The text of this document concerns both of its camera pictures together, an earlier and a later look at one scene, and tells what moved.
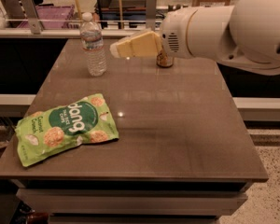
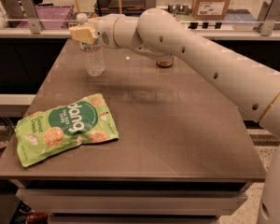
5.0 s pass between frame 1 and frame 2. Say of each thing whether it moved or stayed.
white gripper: moved
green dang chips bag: stayed
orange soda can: stayed
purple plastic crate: stayed
